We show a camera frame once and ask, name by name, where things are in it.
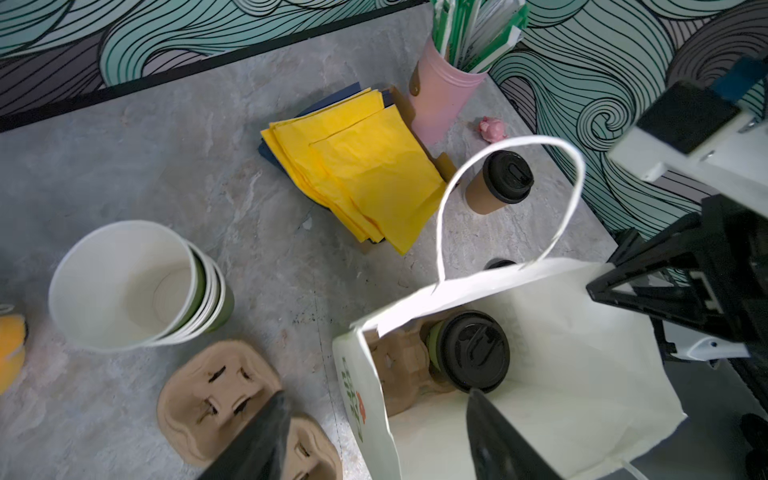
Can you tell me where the yellow napkin stack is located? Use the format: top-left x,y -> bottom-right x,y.
259,83 -> 447,255

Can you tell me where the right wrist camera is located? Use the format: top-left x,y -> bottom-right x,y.
608,56 -> 767,217

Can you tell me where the small pink toy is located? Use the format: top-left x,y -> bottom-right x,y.
477,116 -> 508,144

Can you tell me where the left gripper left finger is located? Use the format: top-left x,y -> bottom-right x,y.
198,391 -> 291,480

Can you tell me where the green paper coffee cup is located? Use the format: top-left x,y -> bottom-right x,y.
421,320 -> 446,383

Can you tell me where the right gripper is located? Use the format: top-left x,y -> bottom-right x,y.
586,195 -> 767,342

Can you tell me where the brown paper coffee cup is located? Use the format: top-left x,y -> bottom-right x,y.
465,171 -> 505,215

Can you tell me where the wrapped straws bundle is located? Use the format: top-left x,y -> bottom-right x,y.
431,0 -> 529,74

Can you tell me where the pink straw holder cup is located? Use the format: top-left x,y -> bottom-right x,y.
408,37 -> 488,146

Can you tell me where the yellow bear plush toy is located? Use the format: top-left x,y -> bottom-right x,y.
0,304 -> 29,394

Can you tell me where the stack of paper cups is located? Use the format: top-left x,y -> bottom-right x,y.
48,220 -> 235,353

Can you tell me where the stack of pulp cup carriers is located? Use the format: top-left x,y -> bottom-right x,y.
157,340 -> 343,479

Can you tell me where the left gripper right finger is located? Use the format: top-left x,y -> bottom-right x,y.
466,388 -> 561,479

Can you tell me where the single pulp cup carrier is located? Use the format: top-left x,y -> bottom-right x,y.
365,326 -> 456,417

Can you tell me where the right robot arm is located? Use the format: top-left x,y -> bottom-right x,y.
587,195 -> 767,479

